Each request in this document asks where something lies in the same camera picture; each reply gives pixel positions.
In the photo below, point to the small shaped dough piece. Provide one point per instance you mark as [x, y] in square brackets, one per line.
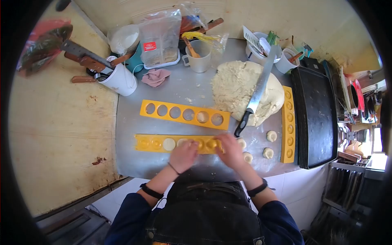
[271, 136]
[268, 153]
[247, 157]
[242, 143]

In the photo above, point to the person's right fingers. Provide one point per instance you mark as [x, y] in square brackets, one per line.
[223, 142]

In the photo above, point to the white utensil cup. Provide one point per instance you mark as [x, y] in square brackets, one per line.
[121, 80]

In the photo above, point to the small white cup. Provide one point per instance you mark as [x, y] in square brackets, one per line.
[284, 64]

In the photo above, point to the red bowl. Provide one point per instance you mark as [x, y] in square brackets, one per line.
[358, 95]

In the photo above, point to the stack of black baking trays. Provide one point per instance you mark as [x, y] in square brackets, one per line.
[315, 116]

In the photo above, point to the person's right hand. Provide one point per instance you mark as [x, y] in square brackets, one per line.
[232, 151]

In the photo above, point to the red plastic bag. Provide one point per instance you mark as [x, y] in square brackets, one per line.
[43, 46]

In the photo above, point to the teal container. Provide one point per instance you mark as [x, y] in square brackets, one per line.
[134, 59]

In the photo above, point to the yellow mould with cavities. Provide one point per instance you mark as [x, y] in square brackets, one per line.
[288, 125]
[153, 143]

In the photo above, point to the person's left fingers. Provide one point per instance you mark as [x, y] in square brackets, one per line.
[191, 145]

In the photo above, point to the yellow mould with round holes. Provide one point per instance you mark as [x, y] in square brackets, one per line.
[181, 105]

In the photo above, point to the flat dough disc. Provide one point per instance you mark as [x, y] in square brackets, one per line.
[181, 142]
[168, 144]

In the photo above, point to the large dough mass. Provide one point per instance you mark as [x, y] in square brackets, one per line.
[235, 85]

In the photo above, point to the dough disc in holed mould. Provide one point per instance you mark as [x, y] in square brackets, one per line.
[202, 117]

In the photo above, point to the person's body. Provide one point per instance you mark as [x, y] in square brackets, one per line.
[203, 217]

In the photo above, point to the pink cloth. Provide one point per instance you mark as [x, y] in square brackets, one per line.
[155, 76]

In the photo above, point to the translucent measuring jug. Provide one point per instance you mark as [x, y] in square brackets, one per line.
[199, 59]

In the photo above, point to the yellow plastic bag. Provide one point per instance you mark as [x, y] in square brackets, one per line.
[205, 38]

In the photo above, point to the wooden spoon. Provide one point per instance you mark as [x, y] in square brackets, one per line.
[193, 50]

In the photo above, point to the clear bag with red label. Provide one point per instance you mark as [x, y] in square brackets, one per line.
[160, 36]

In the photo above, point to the person's left hand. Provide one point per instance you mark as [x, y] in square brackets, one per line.
[183, 156]

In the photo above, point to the metal rack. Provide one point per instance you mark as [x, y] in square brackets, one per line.
[349, 183]

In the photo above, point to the white bowl with tools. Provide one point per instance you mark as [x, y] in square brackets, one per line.
[258, 56]

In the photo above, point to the bag of white flour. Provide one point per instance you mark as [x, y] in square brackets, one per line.
[124, 38]

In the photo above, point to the white ridged scraper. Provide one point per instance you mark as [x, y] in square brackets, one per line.
[252, 39]

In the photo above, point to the black wrist band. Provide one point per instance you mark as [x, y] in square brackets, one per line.
[257, 188]
[151, 191]

